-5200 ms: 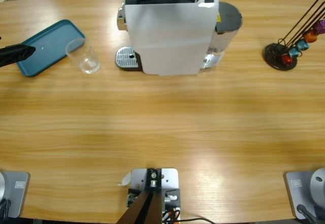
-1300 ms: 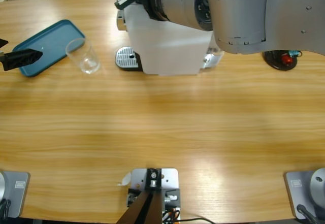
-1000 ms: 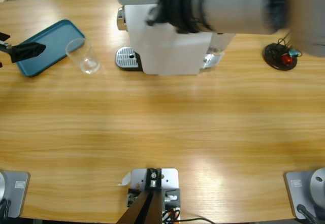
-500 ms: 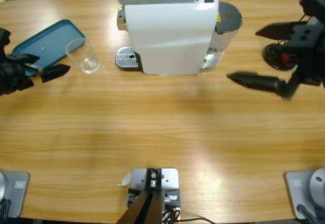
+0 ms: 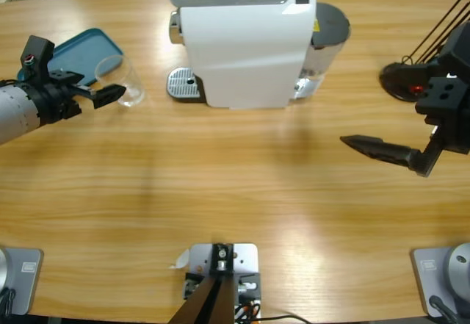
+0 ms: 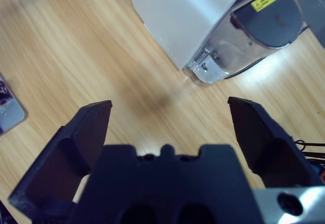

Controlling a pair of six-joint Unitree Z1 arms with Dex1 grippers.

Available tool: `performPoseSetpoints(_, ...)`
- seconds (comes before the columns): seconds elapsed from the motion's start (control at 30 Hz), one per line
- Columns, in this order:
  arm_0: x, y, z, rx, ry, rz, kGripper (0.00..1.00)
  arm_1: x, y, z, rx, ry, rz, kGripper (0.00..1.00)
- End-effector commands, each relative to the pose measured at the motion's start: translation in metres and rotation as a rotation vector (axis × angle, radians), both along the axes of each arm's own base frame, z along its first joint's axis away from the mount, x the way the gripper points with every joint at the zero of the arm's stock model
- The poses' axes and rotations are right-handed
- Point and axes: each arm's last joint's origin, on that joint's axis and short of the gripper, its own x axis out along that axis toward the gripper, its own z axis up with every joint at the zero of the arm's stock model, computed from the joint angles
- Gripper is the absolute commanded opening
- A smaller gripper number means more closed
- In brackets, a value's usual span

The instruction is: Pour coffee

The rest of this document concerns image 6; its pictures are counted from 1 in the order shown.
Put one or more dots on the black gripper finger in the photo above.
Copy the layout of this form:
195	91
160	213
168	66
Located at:
63	158
269	145

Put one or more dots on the blue coffee capsule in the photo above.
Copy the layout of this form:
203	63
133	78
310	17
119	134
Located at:
317	167

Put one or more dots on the orange coffee capsule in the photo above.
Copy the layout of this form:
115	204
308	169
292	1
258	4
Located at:
322	176

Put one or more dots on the white capsule coffee machine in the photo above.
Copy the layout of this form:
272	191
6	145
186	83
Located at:
177	10

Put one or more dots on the clear water tank dark lid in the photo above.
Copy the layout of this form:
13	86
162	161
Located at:
269	26

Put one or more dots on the yellow warning sticker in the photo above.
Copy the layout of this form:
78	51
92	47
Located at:
265	1

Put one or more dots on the white mount block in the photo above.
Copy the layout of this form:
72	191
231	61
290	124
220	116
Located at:
12	117

